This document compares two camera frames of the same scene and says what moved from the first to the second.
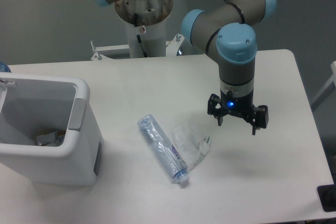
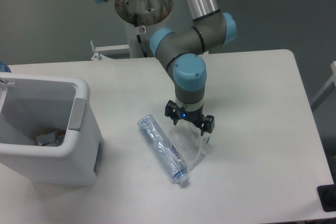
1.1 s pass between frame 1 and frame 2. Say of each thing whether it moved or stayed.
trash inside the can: stayed
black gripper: moved
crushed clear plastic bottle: stayed
